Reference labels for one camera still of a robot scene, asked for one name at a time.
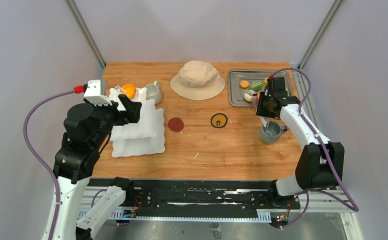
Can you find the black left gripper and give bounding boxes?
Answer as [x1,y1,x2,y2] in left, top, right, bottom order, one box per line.
[85,92,142,148]

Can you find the metal food tongs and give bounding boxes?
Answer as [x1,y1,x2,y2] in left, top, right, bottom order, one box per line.
[251,95,270,128]

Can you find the white chocolate donut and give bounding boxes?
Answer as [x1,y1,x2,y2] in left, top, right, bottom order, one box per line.
[243,89,257,103]

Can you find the orange macaron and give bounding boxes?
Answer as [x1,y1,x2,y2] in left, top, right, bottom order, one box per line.
[120,83,137,99]

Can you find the white tiered dessert stand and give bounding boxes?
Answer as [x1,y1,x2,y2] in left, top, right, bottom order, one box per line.
[110,87,165,158]

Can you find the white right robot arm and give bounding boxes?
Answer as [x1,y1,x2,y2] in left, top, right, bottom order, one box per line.
[256,92,345,209]

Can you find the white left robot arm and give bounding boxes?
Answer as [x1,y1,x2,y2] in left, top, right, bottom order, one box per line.
[42,94,142,240]

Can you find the green macaron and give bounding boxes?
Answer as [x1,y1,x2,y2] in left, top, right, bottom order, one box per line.
[249,80,265,92]

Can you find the white ceramic mug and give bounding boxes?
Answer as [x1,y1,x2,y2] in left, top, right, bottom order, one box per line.
[144,80,162,105]

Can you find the small orange round biscuit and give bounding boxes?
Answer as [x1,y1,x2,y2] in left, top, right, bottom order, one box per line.
[239,80,250,89]

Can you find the grey ceramic mug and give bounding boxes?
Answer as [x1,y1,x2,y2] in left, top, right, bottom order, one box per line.
[258,121,288,145]

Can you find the metal serving tray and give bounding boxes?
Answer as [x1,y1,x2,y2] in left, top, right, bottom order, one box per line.
[227,69,276,107]

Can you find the dark red round coaster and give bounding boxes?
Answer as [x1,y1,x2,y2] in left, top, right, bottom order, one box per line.
[167,117,185,132]

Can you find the yellow black round coaster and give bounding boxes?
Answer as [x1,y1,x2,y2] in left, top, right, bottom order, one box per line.
[210,113,229,129]

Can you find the beige bucket hat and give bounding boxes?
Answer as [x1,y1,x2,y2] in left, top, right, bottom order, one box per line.
[170,60,226,101]

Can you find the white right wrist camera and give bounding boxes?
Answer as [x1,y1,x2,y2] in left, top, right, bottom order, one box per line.
[267,77,287,95]

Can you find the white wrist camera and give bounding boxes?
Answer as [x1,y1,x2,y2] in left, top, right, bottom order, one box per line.
[267,77,287,95]
[73,79,112,106]

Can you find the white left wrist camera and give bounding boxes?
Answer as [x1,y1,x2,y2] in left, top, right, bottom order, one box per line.
[73,79,112,106]

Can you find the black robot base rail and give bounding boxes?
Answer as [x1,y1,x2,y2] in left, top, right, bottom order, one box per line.
[78,178,354,229]

